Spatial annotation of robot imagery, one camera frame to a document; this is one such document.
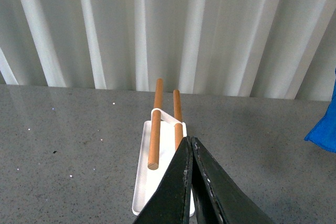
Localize white curtain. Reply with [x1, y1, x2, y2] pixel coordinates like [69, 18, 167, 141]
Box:
[1, 0, 335, 101]

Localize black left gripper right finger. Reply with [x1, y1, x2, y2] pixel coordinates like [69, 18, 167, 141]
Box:
[191, 137, 273, 223]

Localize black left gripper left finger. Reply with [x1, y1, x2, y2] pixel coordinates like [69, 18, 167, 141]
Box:
[134, 136, 193, 223]

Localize white rack with wooden rods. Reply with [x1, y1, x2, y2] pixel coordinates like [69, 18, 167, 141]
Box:
[132, 78, 195, 217]

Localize blue microfiber cloth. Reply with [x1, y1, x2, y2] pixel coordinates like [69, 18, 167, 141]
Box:
[304, 84, 336, 153]

